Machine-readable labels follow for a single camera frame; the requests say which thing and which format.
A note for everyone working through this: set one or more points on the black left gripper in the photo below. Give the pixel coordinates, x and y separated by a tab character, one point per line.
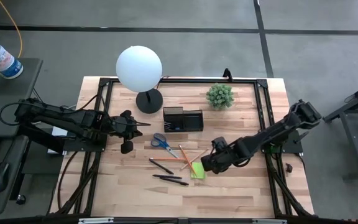
123	126

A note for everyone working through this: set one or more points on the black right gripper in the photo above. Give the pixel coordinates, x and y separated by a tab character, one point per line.
217	155

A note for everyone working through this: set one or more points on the light tan pencil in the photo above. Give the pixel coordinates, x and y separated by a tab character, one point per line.
199	155

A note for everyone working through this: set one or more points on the green sticky note pad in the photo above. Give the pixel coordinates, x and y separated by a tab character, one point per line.
197	174

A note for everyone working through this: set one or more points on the black pen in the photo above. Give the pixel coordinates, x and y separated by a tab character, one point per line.
174	181
166	176
162	167

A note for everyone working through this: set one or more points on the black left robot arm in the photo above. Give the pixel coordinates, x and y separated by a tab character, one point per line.
73	119

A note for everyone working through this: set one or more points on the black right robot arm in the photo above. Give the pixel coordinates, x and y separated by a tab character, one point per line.
275	132

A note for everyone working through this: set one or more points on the black mesh desk organizer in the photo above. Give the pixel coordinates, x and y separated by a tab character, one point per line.
191	124

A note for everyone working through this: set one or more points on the green potted plant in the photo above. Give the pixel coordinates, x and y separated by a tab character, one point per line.
219	96

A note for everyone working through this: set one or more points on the white globe table lamp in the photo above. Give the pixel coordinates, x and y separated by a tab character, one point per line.
138	68

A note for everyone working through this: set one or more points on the small brown object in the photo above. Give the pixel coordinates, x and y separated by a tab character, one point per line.
289	168

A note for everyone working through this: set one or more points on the white box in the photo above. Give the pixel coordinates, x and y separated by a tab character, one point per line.
57	132

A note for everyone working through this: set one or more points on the black metal cart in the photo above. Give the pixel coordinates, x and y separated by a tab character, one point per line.
353	146

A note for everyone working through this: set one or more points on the black caster wheel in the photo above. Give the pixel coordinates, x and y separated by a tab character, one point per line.
20	199

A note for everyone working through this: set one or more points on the black side desk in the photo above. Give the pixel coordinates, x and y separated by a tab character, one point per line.
5	93

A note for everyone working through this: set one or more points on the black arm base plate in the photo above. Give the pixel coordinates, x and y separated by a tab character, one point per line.
82	146
291	144

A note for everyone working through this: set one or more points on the black aluminium table frame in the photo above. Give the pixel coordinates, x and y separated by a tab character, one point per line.
182	80

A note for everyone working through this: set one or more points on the black clamp mount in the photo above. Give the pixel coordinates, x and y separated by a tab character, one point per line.
227	75

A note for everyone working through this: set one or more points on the silver metal bracket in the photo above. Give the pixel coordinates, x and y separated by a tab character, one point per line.
95	220
269	221

